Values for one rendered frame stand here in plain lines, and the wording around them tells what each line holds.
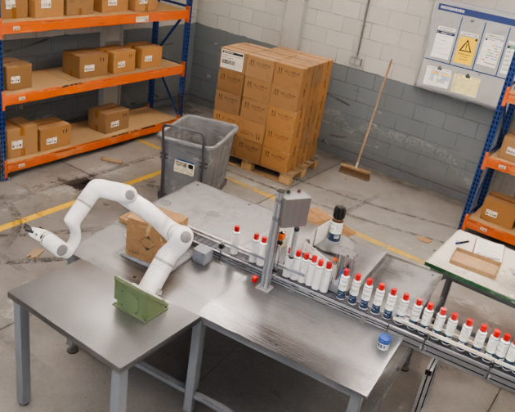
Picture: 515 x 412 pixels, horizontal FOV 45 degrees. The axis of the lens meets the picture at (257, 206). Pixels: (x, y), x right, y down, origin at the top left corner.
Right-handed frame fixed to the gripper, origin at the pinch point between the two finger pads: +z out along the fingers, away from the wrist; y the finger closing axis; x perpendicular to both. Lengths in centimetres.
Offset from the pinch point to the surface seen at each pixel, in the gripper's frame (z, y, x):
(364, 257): -90, 190, 53
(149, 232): -15, 67, 17
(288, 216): -84, 97, 61
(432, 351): -172, 156, 25
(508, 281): -161, 266, 78
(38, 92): 305, 149, 61
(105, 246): 18, 68, -7
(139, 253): -9, 72, 1
